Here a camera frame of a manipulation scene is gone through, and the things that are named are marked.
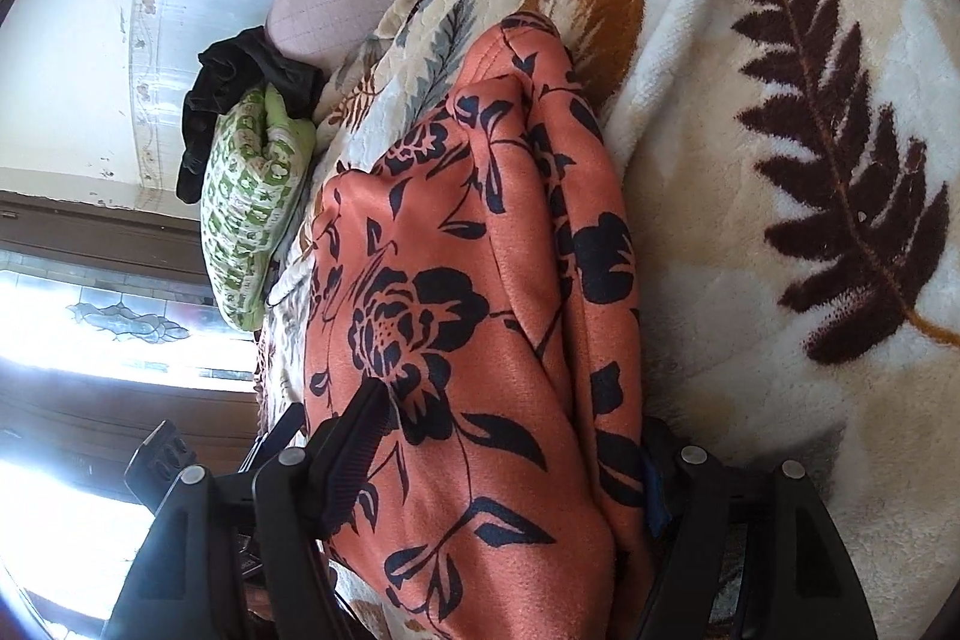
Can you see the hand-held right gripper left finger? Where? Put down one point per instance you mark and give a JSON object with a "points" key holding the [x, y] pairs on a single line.
{"points": [[358, 437]]}

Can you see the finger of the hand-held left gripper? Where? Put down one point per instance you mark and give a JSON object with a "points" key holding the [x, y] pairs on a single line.
{"points": [[274, 437]]}

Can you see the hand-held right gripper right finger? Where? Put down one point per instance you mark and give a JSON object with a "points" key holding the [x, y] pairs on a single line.
{"points": [[658, 497]]}

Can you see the orange black floral garment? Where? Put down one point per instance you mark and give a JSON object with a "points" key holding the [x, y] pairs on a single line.
{"points": [[480, 325]]}

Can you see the etched glass window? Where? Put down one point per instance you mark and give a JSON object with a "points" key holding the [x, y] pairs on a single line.
{"points": [[112, 325]]}

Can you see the green white patterned cloth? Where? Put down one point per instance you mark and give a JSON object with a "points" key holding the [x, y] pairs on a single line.
{"points": [[251, 212]]}

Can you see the cream leaf print blanket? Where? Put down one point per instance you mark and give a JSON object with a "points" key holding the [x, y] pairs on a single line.
{"points": [[787, 175]]}

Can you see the black cloth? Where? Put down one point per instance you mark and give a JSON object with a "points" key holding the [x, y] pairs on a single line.
{"points": [[225, 85]]}

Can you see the brown wooden window frame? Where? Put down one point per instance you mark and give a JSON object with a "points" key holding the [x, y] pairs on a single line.
{"points": [[97, 235]]}

